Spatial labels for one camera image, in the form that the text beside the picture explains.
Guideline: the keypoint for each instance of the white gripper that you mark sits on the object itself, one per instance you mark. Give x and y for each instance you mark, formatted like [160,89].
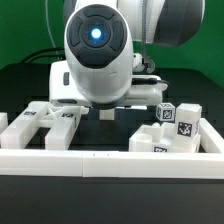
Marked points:
[145,90]

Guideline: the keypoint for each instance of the white chair back part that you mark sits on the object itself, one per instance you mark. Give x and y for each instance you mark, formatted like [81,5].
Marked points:
[62,123]

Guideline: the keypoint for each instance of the white block at left edge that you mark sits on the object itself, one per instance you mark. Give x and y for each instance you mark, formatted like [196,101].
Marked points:
[3,121]

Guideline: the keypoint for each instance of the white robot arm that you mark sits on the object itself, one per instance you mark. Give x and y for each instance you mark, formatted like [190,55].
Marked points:
[101,68]

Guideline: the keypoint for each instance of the white chair seat part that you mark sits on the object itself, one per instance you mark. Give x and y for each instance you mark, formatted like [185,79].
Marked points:
[163,139]

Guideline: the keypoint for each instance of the white U-shaped fence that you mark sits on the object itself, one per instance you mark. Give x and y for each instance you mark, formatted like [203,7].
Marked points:
[111,164]

